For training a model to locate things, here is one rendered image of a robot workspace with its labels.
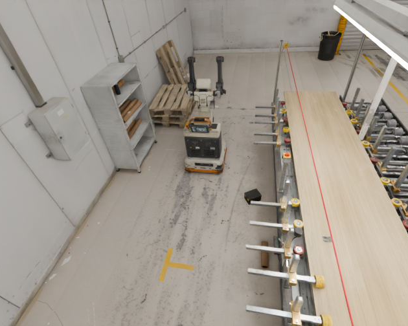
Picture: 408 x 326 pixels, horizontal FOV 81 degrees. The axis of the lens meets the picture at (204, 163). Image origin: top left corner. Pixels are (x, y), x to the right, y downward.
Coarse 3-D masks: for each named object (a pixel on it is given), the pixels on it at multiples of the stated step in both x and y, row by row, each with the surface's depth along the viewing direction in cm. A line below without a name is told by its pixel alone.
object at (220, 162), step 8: (224, 144) 406; (224, 152) 395; (192, 160) 381; (200, 160) 378; (208, 160) 377; (216, 160) 375; (224, 160) 400; (192, 168) 390; (200, 168) 386; (208, 168) 382; (216, 168) 381
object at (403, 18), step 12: (360, 0) 156; (372, 0) 139; (384, 0) 135; (384, 12) 125; (396, 12) 114; (396, 24) 113; (396, 60) 230; (384, 84) 246; (372, 108) 264; (360, 132) 289
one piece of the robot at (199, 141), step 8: (200, 120) 336; (208, 120) 334; (184, 128) 356; (216, 128) 349; (192, 136) 358; (200, 136) 353; (208, 136) 351; (216, 136) 348; (192, 144) 366; (200, 144) 363; (208, 144) 361; (216, 144) 357; (192, 152) 376; (200, 152) 373; (208, 152) 370; (216, 152) 367
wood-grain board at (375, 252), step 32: (288, 96) 385; (320, 96) 377; (320, 128) 313; (352, 128) 307; (320, 160) 266; (352, 160) 262; (320, 192) 233; (352, 192) 230; (384, 192) 227; (320, 224) 206; (352, 224) 204; (384, 224) 201; (320, 256) 185; (352, 256) 183; (384, 256) 181; (320, 288) 168; (352, 288) 166; (384, 288) 165; (384, 320) 151
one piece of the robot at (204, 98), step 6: (210, 90) 349; (198, 96) 348; (204, 96) 347; (210, 96) 345; (198, 102) 354; (204, 102) 353; (204, 108) 364; (198, 114) 375; (204, 114) 372; (210, 114) 370; (210, 120) 376
